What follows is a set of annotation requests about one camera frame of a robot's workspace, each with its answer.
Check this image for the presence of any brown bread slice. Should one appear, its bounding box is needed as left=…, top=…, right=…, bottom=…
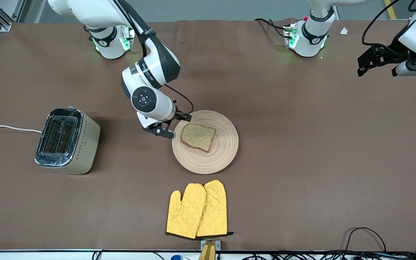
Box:
left=180, top=123, right=216, bottom=153

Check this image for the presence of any round wooden plate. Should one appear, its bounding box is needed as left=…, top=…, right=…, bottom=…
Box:
left=172, top=110, right=239, bottom=174

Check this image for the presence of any chrome and beige toaster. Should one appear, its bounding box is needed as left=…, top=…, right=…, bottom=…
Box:
left=35, top=106, right=101, bottom=175

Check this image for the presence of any yellow quilted oven mitt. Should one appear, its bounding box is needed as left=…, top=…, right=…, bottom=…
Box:
left=196, top=179, right=234, bottom=238
left=166, top=183, right=207, bottom=239

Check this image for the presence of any brown table cover sheet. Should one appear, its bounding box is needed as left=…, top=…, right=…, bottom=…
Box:
left=0, top=19, right=416, bottom=252

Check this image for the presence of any wooden strip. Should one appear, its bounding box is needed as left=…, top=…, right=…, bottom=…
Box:
left=198, top=241, right=216, bottom=260

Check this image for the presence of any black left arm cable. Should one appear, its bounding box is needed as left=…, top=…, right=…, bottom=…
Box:
left=361, top=0, right=416, bottom=58

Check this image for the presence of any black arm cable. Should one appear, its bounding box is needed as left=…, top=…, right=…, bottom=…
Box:
left=361, top=0, right=416, bottom=58
left=112, top=0, right=194, bottom=115

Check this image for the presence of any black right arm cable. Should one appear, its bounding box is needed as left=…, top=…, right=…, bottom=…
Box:
left=112, top=0, right=194, bottom=115

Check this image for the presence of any black base cable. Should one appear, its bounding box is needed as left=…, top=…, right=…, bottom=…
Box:
left=254, top=18, right=291, bottom=38

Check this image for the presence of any grey metal bracket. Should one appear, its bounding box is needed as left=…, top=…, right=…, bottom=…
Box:
left=200, top=239, right=221, bottom=251

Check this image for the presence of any black looped cable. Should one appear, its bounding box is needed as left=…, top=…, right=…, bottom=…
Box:
left=343, top=227, right=387, bottom=253

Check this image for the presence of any white toaster power cable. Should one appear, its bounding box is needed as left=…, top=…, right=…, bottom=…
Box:
left=0, top=123, right=42, bottom=133

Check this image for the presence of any aluminium frame profile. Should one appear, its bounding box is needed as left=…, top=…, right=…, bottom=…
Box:
left=0, top=0, right=26, bottom=32

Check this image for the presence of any black cable bundle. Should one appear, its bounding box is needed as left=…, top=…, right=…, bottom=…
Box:
left=242, top=250, right=416, bottom=260

